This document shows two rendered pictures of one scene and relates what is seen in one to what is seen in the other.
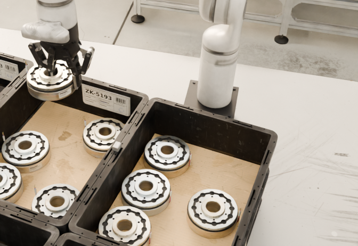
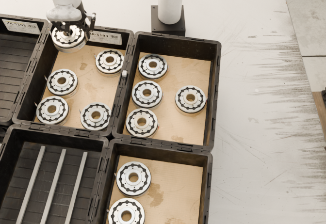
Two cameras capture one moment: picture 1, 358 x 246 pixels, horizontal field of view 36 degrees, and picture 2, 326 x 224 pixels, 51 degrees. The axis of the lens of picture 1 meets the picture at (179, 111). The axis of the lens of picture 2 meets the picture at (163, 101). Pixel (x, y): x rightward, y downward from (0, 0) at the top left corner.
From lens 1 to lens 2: 0.24 m
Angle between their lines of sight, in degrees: 21
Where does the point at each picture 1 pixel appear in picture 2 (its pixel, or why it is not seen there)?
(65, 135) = (83, 66)
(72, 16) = not seen: outside the picture
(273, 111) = (205, 13)
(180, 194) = (167, 91)
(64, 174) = (91, 93)
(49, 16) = (63, 2)
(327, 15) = not seen: outside the picture
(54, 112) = not seen: hidden behind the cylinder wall
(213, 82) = (170, 9)
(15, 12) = not seen: outside the picture
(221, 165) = (187, 66)
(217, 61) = not seen: outside the picture
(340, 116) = (247, 9)
